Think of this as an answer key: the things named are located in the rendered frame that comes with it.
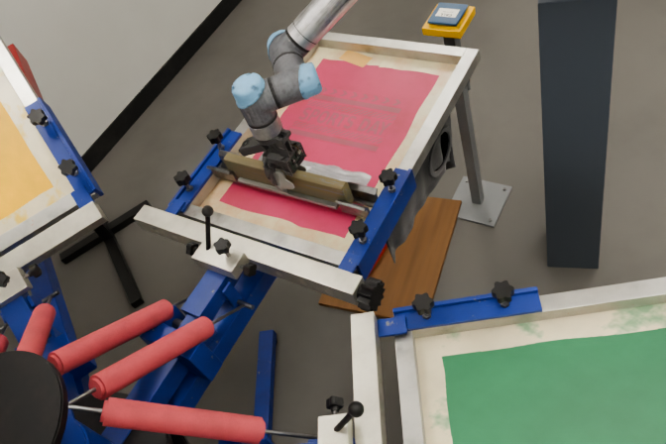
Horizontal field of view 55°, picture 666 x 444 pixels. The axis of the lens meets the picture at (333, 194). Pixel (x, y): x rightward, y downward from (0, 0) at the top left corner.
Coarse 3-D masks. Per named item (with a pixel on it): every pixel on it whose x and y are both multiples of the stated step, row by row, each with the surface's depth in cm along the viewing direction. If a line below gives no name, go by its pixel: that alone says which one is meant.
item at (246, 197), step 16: (320, 64) 205; (336, 64) 203; (352, 64) 200; (320, 80) 200; (336, 80) 198; (352, 80) 196; (368, 80) 194; (288, 112) 194; (288, 128) 190; (304, 144) 183; (320, 144) 182; (304, 160) 179; (240, 192) 178; (256, 192) 176; (272, 192) 175; (240, 208) 174; (256, 208) 173; (272, 208) 171
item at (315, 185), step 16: (224, 160) 173; (240, 160) 171; (256, 160) 169; (240, 176) 176; (256, 176) 171; (288, 176) 162; (304, 176) 160; (320, 176) 159; (304, 192) 165; (320, 192) 161; (336, 192) 157
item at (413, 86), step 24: (384, 72) 194; (408, 72) 191; (408, 96) 184; (408, 120) 178; (384, 144) 175; (360, 168) 172; (384, 168) 169; (288, 216) 168; (312, 216) 166; (336, 216) 163
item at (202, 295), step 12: (204, 276) 152; (216, 276) 151; (240, 276) 154; (204, 288) 149; (216, 288) 148; (192, 300) 148; (204, 300) 147; (216, 300) 148; (192, 312) 146; (204, 312) 146; (216, 312) 150
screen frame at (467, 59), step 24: (336, 48) 207; (360, 48) 202; (384, 48) 197; (408, 48) 192; (432, 48) 189; (456, 48) 187; (456, 72) 180; (456, 96) 177; (432, 120) 171; (240, 144) 188; (432, 144) 170; (192, 216) 172; (216, 216) 170; (264, 240) 160; (288, 240) 158; (336, 264) 150
